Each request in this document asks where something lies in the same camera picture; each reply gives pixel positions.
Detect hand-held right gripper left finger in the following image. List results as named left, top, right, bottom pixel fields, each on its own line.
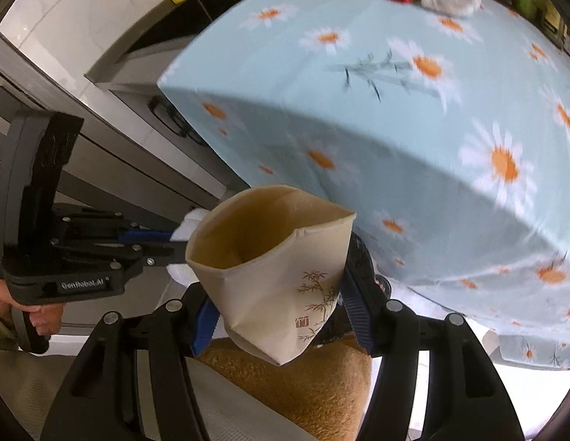
left=40, top=284, right=221, bottom=441

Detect person's brown trousers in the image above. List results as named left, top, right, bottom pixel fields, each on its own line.
left=197, top=333, right=374, bottom=441

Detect kitchen cabinet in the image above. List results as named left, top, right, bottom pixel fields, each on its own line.
left=0, top=32, right=249, bottom=331

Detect person's left hand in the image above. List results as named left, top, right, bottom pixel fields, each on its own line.
left=0, top=280, right=66, bottom=338

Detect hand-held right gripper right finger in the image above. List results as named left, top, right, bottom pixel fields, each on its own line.
left=340, top=281, right=527, bottom=441

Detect blue daisy tablecloth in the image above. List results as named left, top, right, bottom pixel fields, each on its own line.
left=157, top=0, right=570, bottom=370

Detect beige paper bag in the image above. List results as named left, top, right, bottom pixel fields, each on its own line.
left=185, top=184, right=358, bottom=368

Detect large white tissue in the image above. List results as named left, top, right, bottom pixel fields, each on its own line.
left=169, top=208, right=209, bottom=283

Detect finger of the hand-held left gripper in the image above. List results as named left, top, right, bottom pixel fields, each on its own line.
left=50, top=240, right=190, bottom=275
left=52, top=206, right=176, bottom=245

